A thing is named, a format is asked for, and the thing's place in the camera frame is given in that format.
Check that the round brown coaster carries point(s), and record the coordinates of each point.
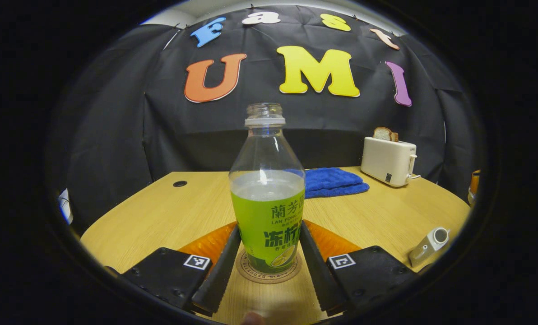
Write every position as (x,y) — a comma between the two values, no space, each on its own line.
(269,278)

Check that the bread slice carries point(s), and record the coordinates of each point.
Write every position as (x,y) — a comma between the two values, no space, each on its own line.
(384,134)

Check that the white side desk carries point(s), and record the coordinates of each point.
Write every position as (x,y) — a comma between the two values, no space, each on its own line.
(66,205)

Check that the black backdrop cloth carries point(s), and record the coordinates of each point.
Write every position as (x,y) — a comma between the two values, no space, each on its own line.
(115,135)

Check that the white floral teacup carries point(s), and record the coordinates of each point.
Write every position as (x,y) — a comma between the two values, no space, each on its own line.
(427,246)

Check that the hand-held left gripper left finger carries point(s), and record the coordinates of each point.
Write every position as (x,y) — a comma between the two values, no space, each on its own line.
(221,275)

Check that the white toaster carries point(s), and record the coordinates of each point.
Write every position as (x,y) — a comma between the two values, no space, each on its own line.
(386,160)

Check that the blue towel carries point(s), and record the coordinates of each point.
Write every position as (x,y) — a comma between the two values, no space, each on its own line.
(336,180)

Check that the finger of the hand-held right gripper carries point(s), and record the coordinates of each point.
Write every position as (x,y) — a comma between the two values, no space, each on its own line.
(475,185)

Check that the green label water bottle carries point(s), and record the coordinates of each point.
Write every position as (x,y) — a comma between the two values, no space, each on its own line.
(269,225)

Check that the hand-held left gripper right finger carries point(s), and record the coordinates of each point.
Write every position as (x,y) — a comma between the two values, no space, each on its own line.
(318,275)

